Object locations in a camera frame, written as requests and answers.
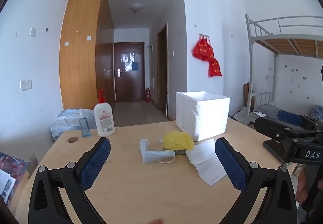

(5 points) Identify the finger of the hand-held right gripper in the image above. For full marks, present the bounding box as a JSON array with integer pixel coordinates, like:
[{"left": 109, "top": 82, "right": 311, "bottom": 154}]
[
  {"left": 262, "top": 139, "right": 294, "bottom": 163},
  {"left": 254, "top": 111, "right": 323, "bottom": 139}
]

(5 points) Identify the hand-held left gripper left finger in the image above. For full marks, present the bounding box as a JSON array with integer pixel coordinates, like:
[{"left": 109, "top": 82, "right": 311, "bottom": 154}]
[{"left": 28, "top": 137, "right": 111, "bottom": 224}]

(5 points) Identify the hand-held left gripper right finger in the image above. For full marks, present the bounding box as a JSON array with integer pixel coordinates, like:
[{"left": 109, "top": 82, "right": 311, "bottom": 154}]
[{"left": 214, "top": 137, "right": 298, "bottom": 224}]

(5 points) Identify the white tissue stack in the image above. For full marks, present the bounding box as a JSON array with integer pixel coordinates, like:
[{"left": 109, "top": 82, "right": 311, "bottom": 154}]
[{"left": 185, "top": 139, "right": 228, "bottom": 186}]

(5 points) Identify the white foam box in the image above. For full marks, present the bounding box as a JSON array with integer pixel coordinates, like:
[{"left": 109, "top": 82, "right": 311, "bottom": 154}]
[{"left": 176, "top": 91, "right": 231, "bottom": 142}]

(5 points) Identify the light blue face mask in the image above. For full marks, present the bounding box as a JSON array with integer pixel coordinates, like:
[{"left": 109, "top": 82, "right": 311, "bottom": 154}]
[{"left": 139, "top": 139, "right": 176, "bottom": 164}]

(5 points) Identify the yellow foam fruit net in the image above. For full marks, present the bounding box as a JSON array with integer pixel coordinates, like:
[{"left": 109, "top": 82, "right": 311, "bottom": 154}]
[{"left": 162, "top": 131, "right": 194, "bottom": 151}]

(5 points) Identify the person's right hand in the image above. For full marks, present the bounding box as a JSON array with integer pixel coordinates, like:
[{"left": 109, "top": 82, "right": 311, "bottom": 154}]
[{"left": 296, "top": 170, "right": 313, "bottom": 205}]

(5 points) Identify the grey bed mat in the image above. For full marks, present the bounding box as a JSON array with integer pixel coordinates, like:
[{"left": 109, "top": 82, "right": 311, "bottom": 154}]
[{"left": 254, "top": 103, "right": 280, "bottom": 119}]

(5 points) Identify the floral cloth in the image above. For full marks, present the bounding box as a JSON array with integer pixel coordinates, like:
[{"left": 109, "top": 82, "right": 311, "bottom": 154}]
[{"left": 310, "top": 105, "right": 323, "bottom": 119}]

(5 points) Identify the blue spray bottle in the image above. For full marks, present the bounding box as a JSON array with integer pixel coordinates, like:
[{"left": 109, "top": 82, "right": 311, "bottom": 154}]
[{"left": 79, "top": 109, "right": 91, "bottom": 138}]

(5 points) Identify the white lotion pump bottle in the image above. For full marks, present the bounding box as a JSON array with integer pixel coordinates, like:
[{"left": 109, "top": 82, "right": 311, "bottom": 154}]
[{"left": 94, "top": 89, "right": 116, "bottom": 137}]

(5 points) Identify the brown wooden board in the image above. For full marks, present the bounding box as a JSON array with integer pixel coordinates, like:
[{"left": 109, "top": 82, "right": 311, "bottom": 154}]
[{"left": 243, "top": 82, "right": 256, "bottom": 111}]

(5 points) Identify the pile of light blue cloth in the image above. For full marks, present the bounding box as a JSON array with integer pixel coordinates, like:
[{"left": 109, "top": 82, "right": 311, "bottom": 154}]
[{"left": 50, "top": 108, "right": 98, "bottom": 141}]

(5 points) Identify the grey metal bunk bed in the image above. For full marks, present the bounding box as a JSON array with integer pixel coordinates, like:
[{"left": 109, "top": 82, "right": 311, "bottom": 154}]
[{"left": 245, "top": 14, "right": 323, "bottom": 126}]

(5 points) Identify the dark brown entrance door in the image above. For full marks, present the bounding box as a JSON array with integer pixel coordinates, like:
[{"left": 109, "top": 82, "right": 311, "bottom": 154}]
[{"left": 113, "top": 42, "right": 145, "bottom": 103}]

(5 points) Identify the red cloth bag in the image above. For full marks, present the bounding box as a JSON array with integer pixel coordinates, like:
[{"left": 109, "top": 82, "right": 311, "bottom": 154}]
[
  {"left": 208, "top": 58, "right": 222, "bottom": 78},
  {"left": 203, "top": 42, "right": 214, "bottom": 62},
  {"left": 193, "top": 38, "right": 209, "bottom": 60}
]

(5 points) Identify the wooden wardrobe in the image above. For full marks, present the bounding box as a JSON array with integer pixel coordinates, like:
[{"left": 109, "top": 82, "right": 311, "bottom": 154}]
[{"left": 59, "top": 0, "right": 116, "bottom": 113}]

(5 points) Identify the wooden side door frame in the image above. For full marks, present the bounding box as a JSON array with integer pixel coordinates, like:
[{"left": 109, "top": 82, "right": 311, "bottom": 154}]
[{"left": 157, "top": 23, "right": 169, "bottom": 116}]

